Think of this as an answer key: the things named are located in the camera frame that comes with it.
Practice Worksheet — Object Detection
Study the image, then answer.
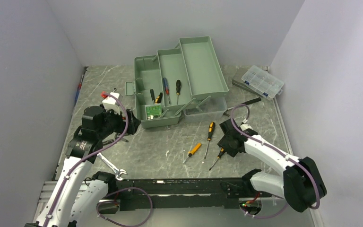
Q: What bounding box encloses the blue red long screwdriver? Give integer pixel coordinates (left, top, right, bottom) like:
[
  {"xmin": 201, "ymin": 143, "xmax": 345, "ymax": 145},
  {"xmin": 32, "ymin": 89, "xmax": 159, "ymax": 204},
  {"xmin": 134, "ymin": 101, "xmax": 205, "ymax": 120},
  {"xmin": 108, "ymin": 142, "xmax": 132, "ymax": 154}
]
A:
[{"xmin": 163, "ymin": 78, "xmax": 171, "ymax": 104}]

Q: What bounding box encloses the green top toolbox tray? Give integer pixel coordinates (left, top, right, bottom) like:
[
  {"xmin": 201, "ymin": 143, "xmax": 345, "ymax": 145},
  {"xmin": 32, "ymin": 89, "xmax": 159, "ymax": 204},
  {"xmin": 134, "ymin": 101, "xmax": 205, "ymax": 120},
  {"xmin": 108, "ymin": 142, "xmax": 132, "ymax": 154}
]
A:
[{"xmin": 179, "ymin": 36, "xmax": 229, "ymax": 100}]

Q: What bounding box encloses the long yellow black screwdriver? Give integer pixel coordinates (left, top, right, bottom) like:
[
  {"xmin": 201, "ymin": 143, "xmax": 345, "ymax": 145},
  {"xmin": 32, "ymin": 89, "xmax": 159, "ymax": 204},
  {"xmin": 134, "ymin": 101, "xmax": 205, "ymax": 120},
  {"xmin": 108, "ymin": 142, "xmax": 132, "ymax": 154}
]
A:
[{"xmin": 204, "ymin": 122, "xmax": 216, "ymax": 160}]

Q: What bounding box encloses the green middle toolbox tray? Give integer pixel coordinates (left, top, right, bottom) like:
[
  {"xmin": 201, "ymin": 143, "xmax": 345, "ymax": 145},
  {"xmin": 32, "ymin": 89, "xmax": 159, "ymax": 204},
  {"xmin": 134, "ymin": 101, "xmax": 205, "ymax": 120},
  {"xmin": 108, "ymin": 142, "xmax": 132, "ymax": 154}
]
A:
[{"xmin": 157, "ymin": 48, "xmax": 198, "ymax": 111}]

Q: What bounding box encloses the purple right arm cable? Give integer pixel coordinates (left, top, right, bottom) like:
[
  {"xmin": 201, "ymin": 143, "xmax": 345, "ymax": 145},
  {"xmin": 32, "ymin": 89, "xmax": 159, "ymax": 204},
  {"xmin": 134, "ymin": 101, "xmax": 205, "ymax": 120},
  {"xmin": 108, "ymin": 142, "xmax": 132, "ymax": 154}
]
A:
[{"xmin": 230, "ymin": 104, "xmax": 321, "ymax": 219}]

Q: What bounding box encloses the large silver open-end wrench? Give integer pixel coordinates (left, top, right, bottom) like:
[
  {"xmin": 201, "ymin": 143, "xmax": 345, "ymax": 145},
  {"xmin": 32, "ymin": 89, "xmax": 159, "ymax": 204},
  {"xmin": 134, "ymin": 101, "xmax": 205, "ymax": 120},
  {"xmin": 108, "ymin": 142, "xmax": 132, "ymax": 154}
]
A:
[{"xmin": 97, "ymin": 153, "xmax": 127, "ymax": 181}]

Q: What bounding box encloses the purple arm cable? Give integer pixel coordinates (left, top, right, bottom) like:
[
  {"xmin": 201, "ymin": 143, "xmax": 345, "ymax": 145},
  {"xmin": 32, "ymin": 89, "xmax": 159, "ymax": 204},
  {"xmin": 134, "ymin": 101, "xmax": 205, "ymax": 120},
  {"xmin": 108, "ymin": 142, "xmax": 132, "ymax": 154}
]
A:
[
  {"xmin": 230, "ymin": 104, "xmax": 321, "ymax": 219},
  {"xmin": 42, "ymin": 92, "xmax": 153, "ymax": 227}
]

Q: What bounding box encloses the yellow black handle hammer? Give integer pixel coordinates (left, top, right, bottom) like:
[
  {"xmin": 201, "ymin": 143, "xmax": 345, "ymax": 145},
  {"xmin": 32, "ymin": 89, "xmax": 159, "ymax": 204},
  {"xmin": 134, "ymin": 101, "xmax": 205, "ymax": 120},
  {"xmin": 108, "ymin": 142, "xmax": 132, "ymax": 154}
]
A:
[{"xmin": 149, "ymin": 89, "xmax": 163, "ymax": 104}]

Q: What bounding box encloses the green toolbox tray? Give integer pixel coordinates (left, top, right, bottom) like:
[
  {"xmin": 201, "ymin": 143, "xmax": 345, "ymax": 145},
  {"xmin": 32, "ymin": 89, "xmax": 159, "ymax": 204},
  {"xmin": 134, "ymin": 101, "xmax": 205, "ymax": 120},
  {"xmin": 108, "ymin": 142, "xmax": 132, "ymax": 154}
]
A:
[
  {"xmin": 157, "ymin": 48, "xmax": 198, "ymax": 111},
  {"xmin": 179, "ymin": 36, "xmax": 229, "ymax": 100}
]

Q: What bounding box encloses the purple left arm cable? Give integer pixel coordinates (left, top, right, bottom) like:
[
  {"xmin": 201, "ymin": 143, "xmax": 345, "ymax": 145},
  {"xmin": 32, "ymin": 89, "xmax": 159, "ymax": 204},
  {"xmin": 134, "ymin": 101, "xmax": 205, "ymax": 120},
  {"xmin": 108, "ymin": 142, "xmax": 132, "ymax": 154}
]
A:
[{"xmin": 42, "ymin": 92, "xmax": 153, "ymax": 227}]

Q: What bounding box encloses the aluminium frame rail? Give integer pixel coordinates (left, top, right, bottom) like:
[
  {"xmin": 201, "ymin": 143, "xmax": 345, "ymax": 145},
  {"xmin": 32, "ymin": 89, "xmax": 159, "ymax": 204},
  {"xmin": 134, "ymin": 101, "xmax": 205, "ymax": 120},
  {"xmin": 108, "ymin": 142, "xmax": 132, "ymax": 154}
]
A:
[{"xmin": 39, "ymin": 180, "xmax": 295, "ymax": 203}]

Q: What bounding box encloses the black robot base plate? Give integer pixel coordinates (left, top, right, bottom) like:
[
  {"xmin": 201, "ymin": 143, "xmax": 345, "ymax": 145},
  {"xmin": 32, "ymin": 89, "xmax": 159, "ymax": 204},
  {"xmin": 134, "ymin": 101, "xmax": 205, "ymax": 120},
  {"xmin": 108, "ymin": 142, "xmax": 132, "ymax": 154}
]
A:
[{"xmin": 99, "ymin": 177, "xmax": 271, "ymax": 213}]

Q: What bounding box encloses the green toolbox latch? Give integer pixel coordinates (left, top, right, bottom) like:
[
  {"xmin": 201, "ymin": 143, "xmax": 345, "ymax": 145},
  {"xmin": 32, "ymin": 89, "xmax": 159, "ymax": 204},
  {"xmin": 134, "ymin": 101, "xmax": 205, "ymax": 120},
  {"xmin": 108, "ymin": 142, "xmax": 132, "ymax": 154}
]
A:
[{"xmin": 125, "ymin": 81, "xmax": 136, "ymax": 96}]

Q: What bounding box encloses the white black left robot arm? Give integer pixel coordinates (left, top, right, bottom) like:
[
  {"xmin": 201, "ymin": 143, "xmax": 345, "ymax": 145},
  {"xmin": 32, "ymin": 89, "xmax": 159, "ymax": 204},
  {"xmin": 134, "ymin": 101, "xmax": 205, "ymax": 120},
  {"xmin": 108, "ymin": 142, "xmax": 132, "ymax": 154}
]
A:
[{"xmin": 26, "ymin": 105, "xmax": 141, "ymax": 227}]

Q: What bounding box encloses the yellow black stubby screwdriver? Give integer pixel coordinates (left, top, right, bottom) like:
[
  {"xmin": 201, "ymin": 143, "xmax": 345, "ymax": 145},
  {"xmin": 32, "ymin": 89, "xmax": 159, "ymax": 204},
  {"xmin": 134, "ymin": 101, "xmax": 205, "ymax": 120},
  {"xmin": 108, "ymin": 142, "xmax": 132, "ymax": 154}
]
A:
[{"xmin": 209, "ymin": 148, "xmax": 225, "ymax": 171}]

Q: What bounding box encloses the short yellow screwdriver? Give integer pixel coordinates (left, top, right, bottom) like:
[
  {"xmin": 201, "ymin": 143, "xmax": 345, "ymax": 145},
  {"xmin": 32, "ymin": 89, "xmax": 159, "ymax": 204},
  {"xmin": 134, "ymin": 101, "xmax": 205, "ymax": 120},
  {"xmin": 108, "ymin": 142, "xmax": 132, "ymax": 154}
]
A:
[{"xmin": 183, "ymin": 142, "xmax": 202, "ymax": 163}]

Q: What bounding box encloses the green label screwdriver bit box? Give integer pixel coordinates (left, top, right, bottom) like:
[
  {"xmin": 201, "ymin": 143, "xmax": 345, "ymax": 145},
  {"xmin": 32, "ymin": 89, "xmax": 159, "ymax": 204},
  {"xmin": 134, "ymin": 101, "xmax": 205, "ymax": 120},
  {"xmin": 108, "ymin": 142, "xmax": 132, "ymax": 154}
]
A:
[{"xmin": 145, "ymin": 104, "xmax": 163, "ymax": 120}]

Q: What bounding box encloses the green toolbox base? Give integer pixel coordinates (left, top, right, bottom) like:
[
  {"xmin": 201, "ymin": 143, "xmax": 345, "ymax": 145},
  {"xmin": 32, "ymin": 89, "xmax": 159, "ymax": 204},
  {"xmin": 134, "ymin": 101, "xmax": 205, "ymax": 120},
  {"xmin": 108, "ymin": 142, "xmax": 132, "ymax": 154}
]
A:
[{"xmin": 134, "ymin": 55, "xmax": 181, "ymax": 129}]

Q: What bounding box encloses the grey flat case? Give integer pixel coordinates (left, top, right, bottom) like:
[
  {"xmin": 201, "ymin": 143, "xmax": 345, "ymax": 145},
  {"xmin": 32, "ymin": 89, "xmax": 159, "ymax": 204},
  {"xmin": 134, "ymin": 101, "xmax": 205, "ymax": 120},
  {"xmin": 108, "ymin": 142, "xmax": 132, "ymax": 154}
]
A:
[{"xmin": 232, "ymin": 67, "xmax": 256, "ymax": 94}]

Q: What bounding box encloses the red blue tool at wall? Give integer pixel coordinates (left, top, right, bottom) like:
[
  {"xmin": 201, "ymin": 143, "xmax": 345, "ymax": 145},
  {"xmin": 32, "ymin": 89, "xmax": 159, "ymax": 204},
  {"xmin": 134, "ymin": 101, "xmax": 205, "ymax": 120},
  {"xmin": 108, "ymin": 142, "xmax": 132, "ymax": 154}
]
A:
[{"xmin": 74, "ymin": 66, "xmax": 88, "ymax": 105}]

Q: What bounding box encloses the yellow black medium screwdriver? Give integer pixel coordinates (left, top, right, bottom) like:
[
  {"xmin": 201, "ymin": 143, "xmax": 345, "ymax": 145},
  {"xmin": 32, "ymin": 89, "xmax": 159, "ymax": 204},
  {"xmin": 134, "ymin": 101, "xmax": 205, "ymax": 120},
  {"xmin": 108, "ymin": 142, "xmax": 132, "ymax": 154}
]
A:
[{"xmin": 176, "ymin": 79, "xmax": 181, "ymax": 104}]

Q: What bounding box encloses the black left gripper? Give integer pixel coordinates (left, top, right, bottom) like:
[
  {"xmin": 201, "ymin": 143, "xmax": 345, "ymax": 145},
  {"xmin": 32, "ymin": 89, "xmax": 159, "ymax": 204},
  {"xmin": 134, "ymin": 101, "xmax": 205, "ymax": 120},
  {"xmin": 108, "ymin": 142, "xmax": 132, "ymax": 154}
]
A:
[{"xmin": 97, "ymin": 104, "xmax": 140, "ymax": 139}]

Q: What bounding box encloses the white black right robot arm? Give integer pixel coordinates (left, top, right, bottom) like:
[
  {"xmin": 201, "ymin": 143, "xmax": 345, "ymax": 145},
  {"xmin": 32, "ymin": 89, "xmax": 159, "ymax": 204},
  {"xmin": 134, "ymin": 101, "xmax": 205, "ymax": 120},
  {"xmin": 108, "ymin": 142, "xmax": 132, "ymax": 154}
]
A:
[{"xmin": 218, "ymin": 119, "xmax": 327, "ymax": 212}]

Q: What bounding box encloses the clear compartment organizer box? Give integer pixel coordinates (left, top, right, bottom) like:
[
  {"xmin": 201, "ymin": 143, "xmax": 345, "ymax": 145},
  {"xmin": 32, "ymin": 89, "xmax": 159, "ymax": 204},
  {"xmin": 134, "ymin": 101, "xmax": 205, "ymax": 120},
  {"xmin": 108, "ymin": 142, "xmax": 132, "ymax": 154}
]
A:
[{"xmin": 241, "ymin": 65, "xmax": 285, "ymax": 100}]

